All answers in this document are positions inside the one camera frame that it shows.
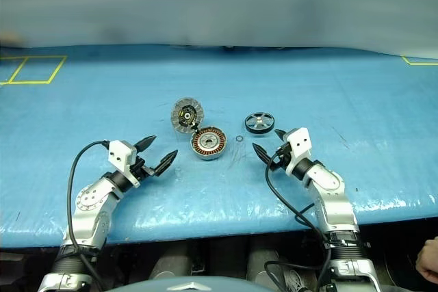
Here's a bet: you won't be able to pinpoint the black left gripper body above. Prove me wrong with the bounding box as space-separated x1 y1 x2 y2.
131 155 162 181

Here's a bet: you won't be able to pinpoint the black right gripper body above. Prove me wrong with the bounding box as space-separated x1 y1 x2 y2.
272 143 293 171

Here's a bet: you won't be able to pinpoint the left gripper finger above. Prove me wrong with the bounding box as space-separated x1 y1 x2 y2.
133 135 158 154
151 150 179 177

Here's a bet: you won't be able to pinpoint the silver motor stator copper windings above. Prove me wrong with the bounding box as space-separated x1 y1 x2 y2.
190 127 227 161

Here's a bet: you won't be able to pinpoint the round finned motor cover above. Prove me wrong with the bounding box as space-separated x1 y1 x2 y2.
170 97 206 133

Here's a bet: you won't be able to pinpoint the person's bare hand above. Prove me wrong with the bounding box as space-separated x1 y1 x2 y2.
415 238 438 283

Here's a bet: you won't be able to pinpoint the blue plastic table cover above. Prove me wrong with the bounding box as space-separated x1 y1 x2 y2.
0 44 438 248

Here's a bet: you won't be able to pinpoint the grey rounded cylinder shape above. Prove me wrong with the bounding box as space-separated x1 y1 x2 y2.
149 246 194 281
246 248 285 282

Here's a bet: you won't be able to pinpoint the yellow tape double rectangle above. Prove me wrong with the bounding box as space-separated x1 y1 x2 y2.
0 55 68 86

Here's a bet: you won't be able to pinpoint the grey-blue robot torso with emblem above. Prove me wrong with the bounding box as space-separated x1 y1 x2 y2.
125 274 274 292

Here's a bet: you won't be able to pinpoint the yellow tape single rectangle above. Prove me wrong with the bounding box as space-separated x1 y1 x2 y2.
402 55 438 66

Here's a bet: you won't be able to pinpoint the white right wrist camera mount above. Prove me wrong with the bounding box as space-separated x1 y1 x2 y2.
283 127 313 176

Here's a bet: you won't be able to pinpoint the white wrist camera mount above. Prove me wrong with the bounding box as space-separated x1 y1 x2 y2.
283 127 313 176
107 140 142 189

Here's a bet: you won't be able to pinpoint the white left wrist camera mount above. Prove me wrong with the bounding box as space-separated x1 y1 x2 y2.
107 140 142 189

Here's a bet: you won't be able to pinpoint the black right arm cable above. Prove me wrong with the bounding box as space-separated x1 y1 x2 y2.
263 153 333 292

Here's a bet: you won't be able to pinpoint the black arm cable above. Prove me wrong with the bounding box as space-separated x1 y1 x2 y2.
66 140 110 292
263 153 333 292

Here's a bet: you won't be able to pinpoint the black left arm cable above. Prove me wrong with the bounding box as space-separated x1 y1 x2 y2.
66 140 110 292

